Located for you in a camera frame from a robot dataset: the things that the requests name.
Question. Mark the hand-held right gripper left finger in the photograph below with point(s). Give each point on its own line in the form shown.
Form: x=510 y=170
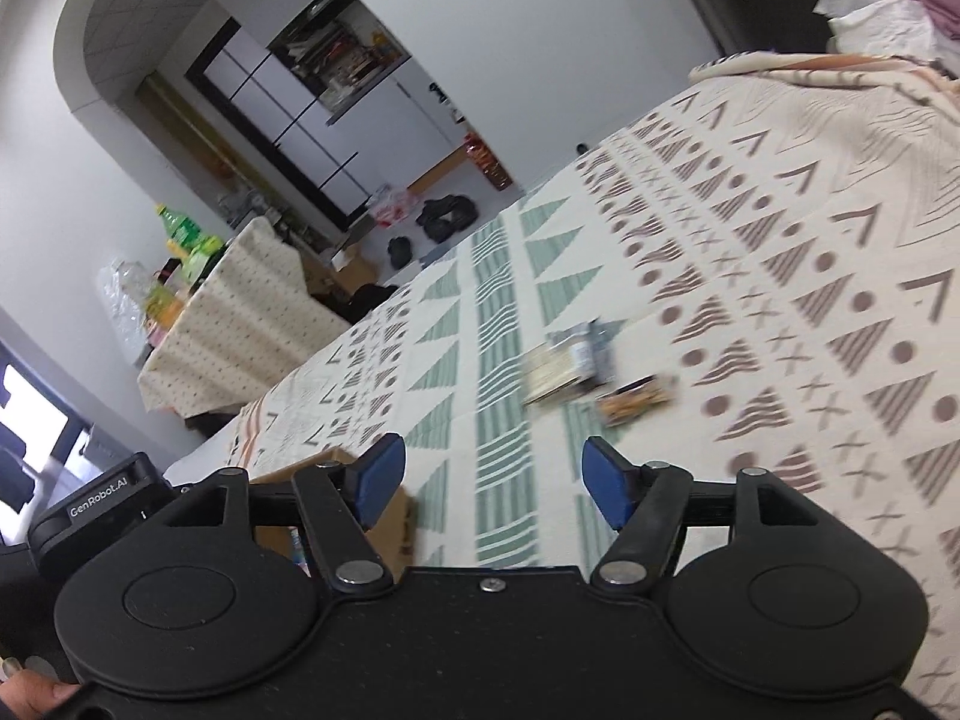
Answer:
x=379 y=476

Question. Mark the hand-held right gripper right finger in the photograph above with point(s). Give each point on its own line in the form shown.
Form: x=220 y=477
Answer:
x=607 y=484

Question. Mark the brown cardboard box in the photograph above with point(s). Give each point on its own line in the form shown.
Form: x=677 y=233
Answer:
x=394 y=517

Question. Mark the brown snack bar packet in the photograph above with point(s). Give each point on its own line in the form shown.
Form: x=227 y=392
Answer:
x=637 y=399

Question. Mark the grey snack packet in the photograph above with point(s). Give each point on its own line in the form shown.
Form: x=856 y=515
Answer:
x=585 y=349

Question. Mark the person's left hand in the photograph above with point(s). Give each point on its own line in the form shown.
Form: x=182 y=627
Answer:
x=26 y=694

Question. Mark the patterned bed blanket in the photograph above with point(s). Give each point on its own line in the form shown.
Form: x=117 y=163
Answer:
x=750 y=405

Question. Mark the dotted cloth side table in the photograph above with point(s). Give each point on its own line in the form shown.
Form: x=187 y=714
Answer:
x=240 y=315

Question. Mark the clear plastic bottle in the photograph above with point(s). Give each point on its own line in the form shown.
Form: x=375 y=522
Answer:
x=124 y=300

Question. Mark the orange drink bottle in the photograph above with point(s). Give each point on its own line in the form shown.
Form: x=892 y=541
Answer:
x=165 y=307

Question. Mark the small black bag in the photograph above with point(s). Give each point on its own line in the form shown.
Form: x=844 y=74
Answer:
x=399 y=251

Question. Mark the red white plastic bag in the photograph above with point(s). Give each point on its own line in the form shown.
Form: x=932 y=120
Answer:
x=396 y=204

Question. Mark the green drink bottle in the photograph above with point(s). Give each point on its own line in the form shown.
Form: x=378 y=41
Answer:
x=187 y=236

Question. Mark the red decoration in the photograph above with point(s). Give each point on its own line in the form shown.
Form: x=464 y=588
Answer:
x=487 y=161

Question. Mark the black framed glass door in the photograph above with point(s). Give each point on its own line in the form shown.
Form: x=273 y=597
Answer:
x=277 y=112

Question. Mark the white crumpled cloth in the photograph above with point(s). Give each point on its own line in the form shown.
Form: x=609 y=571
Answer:
x=881 y=30

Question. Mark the cluttered wall shelf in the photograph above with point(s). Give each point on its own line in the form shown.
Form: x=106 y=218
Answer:
x=345 y=52

